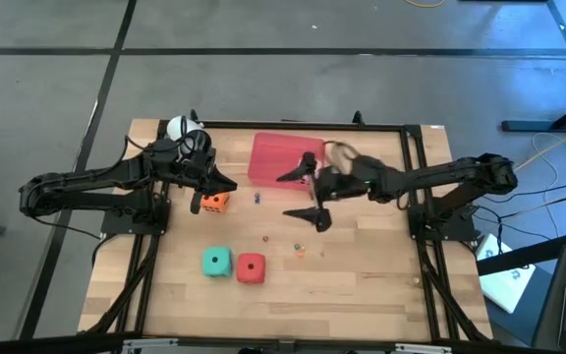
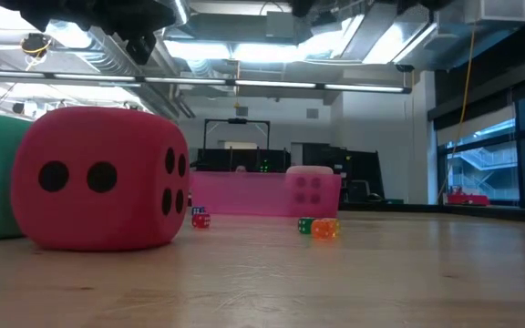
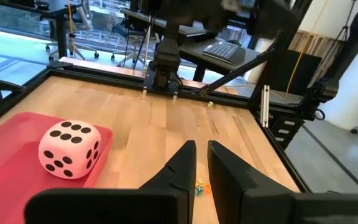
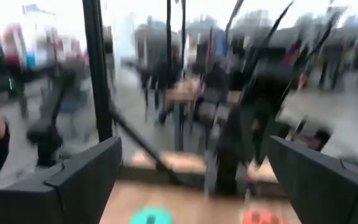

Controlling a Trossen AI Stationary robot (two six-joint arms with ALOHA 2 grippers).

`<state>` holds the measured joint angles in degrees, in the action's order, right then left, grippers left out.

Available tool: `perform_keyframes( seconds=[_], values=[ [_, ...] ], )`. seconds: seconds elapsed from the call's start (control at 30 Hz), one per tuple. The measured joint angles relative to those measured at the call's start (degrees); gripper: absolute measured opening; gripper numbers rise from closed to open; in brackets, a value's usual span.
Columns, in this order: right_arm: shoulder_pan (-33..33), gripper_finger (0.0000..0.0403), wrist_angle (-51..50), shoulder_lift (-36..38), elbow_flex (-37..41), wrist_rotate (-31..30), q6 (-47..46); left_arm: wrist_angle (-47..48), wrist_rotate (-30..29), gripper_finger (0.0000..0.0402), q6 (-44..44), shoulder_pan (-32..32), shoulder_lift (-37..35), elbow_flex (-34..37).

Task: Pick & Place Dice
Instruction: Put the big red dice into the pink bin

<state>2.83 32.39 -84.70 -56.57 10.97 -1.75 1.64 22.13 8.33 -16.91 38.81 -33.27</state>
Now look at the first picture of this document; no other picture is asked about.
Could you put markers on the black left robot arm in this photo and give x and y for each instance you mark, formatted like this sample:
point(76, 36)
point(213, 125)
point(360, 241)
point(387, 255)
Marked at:
point(91, 174)

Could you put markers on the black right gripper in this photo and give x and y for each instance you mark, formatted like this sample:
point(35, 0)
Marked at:
point(347, 182)

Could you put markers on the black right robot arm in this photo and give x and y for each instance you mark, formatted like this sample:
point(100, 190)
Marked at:
point(435, 174)

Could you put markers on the black camera rig crossbar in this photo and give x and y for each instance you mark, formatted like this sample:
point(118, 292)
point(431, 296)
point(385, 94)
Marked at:
point(42, 345)

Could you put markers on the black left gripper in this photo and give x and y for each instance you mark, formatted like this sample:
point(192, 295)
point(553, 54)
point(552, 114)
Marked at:
point(185, 167)

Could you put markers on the black aluminium table frame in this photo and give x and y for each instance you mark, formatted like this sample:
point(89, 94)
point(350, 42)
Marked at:
point(371, 127)

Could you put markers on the black diagonal frame strut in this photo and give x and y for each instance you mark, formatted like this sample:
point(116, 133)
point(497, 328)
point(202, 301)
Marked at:
point(533, 253)

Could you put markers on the large teal foam die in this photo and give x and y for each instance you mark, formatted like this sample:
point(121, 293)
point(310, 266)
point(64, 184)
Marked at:
point(216, 262)

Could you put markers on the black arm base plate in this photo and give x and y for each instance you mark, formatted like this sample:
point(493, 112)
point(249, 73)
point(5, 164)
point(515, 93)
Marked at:
point(116, 225)
point(462, 232)

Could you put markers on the pink translucent plastic bin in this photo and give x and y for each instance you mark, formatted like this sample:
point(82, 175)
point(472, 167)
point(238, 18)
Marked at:
point(273, 157)

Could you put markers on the large red foam die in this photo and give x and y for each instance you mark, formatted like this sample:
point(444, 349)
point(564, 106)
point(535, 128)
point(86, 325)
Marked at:
point(251, 268)

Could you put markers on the white box with blue print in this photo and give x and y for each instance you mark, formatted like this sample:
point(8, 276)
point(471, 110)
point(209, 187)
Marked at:
point(504, 285)

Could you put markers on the large orange foam die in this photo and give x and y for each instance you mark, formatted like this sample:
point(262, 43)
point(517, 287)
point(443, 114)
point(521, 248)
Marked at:
point(216, 204)

